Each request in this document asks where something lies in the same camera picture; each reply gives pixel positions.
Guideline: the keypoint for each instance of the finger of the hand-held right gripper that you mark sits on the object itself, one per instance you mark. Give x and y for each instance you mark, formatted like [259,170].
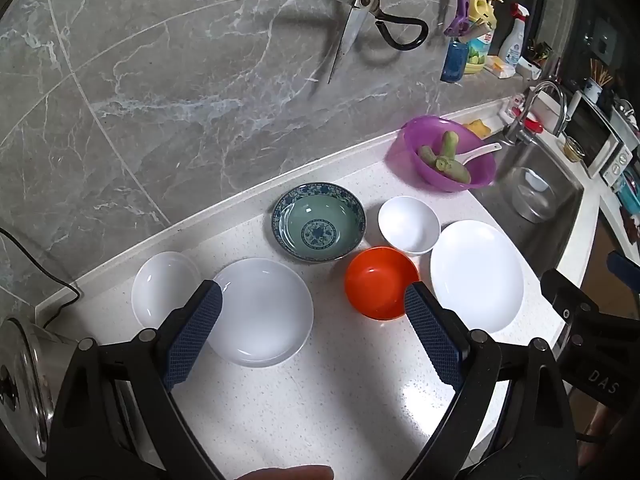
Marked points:
[562,287]
[625,270]

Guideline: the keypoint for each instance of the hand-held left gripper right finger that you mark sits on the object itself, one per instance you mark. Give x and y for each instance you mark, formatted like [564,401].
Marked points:
[435,335]

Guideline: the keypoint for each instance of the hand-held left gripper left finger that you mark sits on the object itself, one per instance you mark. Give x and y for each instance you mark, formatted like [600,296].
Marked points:
[195,330]

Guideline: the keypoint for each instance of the blue patterned ceramic bowl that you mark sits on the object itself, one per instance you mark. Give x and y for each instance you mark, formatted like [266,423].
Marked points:
[320,210]

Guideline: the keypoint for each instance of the person's right hand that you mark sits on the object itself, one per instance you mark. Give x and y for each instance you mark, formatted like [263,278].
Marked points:
[595,435]

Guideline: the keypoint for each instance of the person's left hand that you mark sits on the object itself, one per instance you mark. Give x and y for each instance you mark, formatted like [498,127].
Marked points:
[285,473]

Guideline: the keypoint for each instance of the small white plate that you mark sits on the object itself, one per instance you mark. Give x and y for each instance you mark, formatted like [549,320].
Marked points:
[160,285]

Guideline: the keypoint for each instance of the steel sink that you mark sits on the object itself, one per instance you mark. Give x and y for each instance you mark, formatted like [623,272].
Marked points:
[565,220]

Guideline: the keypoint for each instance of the oval white plate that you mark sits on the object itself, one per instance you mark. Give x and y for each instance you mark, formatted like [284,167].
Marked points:
[475,275]

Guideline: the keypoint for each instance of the large round white plate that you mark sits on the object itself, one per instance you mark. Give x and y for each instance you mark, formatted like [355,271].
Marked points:
[265,310]

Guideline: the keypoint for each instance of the orange bowl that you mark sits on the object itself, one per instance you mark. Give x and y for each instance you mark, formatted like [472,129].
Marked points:
[375,280]

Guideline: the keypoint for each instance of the steel bowl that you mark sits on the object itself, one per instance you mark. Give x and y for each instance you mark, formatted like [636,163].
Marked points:
[530,200]

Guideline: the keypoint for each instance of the small white bowl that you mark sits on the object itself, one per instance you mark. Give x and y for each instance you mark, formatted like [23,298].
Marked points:
[407,222]

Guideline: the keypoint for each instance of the small glass jar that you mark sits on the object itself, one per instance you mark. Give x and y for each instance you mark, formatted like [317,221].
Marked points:
[575,150]

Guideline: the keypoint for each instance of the microwave oven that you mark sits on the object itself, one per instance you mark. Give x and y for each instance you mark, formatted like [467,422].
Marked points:
[595,135]

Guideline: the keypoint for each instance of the white plastic spoon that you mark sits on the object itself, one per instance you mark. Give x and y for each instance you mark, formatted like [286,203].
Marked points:
[480,152]

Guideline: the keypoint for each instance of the green vegetable stalk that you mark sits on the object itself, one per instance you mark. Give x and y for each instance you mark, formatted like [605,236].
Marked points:
[449,144]
[455,171]
[428,155]

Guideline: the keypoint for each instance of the yellow sponge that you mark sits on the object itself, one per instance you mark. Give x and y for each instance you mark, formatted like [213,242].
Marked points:
[477,128]

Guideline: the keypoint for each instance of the chopstick holder cup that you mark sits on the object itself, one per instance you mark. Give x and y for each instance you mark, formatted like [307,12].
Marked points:
[593,91]

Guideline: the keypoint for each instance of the steel faucet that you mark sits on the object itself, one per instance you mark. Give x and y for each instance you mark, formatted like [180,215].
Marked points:
[550,87]

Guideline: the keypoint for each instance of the bundle of chopsticks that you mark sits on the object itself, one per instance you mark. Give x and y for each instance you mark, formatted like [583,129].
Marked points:
[600,72]

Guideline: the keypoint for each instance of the purple plastic basin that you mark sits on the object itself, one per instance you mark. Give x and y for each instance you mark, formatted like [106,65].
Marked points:
[415,135]

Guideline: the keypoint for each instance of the white spray bottle red trigger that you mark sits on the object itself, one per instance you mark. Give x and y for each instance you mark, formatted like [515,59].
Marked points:
[512,40]

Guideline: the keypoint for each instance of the yellow detergent bottle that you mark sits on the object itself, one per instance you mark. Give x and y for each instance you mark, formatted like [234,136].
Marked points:
[482,15]

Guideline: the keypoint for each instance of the steel kitchen scissors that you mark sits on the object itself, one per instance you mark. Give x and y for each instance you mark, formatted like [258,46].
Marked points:
[360,5]

